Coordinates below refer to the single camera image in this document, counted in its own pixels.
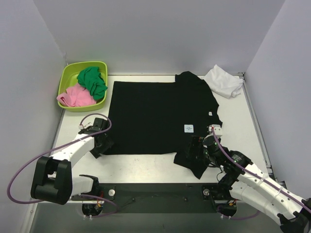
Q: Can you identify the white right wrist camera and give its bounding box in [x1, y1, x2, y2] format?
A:
[208, 124, 223, 138]

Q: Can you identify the green t-shirt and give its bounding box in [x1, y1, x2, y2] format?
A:
[77, 67, 107, 100]

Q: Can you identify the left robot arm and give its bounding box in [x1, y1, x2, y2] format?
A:
[31, 117, 114, 205]

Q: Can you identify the lime green plastic tub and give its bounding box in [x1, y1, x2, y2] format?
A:
[58, 61, 108, 112]

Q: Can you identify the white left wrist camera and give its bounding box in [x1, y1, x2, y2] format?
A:
[78, 122, 91, 130]

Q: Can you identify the black t-shirt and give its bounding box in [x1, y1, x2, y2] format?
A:
[106, 71, 222, 178]

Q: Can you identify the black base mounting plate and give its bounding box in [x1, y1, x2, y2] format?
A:
[70, 183, 243, 214]

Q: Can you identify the white folded t-shirt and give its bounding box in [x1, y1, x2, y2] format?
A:
[203, 65, 244, 99]

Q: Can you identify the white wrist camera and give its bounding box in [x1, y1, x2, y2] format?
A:
[208, 124, 223, 138]
[78, 122, 91, 130]

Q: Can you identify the pink t-shirt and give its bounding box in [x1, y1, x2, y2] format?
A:
[56, 83, 96, 107]

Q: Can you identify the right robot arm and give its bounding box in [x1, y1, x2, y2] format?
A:
[186, 134, 311, 233]

